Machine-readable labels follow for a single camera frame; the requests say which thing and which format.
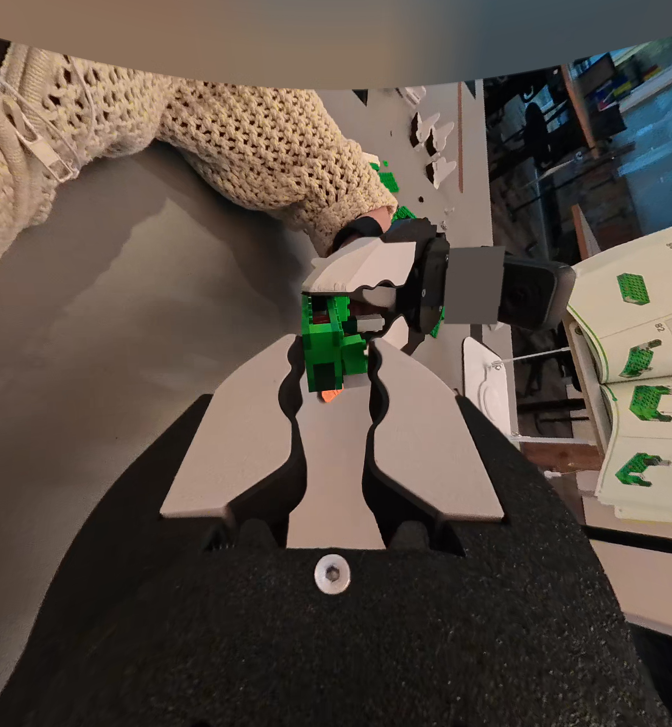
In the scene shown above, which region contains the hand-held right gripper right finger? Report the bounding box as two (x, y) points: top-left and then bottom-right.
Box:
(362, 338), (506, 543)

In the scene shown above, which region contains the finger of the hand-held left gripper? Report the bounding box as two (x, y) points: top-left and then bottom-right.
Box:
(302, 236), (419, 297)
(347, 283), (427, 354)

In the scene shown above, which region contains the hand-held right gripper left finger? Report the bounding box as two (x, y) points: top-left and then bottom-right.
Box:
(160, 334), (309, 543)

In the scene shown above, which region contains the green lego assembly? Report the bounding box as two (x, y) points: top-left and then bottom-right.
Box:
(301, 292), (387, 394)

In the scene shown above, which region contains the pile of green lego pieces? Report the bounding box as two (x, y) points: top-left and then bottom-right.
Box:
(369, 161), (447, 340)

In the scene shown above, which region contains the lego instruction booklet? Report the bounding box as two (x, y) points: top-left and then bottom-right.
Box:
(566, 218), (672, 526)

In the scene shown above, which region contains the white clear book stand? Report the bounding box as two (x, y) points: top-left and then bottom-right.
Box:
(462, 315), (617, 478)

